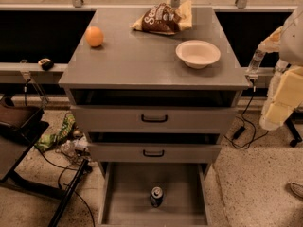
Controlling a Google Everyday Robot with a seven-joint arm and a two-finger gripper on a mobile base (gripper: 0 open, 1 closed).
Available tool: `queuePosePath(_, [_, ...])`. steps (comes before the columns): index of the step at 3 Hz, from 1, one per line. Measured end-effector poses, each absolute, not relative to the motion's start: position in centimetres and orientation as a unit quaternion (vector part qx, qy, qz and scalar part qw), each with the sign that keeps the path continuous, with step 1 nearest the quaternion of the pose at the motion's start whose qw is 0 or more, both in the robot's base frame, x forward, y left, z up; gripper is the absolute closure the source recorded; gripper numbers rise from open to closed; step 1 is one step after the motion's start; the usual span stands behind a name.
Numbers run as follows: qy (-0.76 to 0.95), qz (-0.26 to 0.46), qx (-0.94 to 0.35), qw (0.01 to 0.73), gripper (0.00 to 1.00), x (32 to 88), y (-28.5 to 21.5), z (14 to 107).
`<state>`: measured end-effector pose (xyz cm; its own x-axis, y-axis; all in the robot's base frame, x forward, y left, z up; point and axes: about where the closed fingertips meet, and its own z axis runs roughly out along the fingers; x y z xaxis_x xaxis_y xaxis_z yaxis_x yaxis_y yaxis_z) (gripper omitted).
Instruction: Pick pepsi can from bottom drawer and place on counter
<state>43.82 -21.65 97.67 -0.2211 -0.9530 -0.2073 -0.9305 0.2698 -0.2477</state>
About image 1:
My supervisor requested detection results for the blue pepsi can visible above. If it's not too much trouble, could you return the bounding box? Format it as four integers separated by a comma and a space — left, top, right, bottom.
150, 186, 164, 207

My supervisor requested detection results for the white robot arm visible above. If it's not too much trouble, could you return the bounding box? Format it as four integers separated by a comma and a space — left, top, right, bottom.
258, 5, 303, 131

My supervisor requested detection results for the grey drawer cabinet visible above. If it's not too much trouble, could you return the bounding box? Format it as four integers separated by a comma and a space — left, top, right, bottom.
58, 7, 250, 175

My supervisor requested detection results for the grey top drawer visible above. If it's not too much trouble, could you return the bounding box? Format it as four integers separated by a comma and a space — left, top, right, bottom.
71, 106, 237, 134

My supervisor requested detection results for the grey drawer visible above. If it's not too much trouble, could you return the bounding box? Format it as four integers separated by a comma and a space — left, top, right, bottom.
71, 106, 237, 134
88, 143, 221, 163
98, 163, 211, 227

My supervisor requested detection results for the grey middle drawer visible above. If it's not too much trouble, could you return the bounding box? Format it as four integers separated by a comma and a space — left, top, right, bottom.
88, 143, 221, 163

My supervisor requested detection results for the grey bottom drawer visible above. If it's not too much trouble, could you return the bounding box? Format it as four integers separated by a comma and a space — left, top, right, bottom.
98, 163, 211, 227

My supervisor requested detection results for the white paper bowl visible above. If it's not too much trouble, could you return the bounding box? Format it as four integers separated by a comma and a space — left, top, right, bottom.
175, 40, 221, 69

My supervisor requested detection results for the crumpled clear plastic bottle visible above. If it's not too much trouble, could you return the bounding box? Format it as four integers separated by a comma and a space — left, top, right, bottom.
56, 140, 90, 164

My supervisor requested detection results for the brown chip bag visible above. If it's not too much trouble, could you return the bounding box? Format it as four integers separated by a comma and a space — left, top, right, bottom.
131, 0, 192, 35

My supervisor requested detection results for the orange fruit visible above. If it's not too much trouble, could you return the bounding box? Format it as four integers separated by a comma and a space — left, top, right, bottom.
85, 26, 104, 47

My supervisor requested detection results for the green snack bag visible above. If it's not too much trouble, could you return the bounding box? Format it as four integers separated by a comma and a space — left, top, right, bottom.
34, 113, 76, 152

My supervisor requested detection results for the small black yellow object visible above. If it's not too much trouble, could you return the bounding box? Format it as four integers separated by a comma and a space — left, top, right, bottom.
38, 58, 54, 71

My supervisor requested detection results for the clear water bottle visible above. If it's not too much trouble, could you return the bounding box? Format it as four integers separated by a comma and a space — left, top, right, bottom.
247, 49, 265, 74

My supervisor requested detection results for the dark brown tray cart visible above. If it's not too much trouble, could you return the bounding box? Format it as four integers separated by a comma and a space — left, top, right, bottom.
0, 96, 93, 227

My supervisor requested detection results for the black table leg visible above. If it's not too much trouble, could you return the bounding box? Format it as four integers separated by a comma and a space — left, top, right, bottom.
285, 111, 303, 148

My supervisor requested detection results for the shoe on floor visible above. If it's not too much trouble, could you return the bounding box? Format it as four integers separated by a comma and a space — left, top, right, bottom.
290, 183, 303, 198

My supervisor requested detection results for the black power cable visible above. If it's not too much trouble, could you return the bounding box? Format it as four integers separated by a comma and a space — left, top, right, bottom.
223, 79, 270, 150

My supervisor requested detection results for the black floor cable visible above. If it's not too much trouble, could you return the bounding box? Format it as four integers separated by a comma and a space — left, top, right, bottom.
32, 145, 97, 227

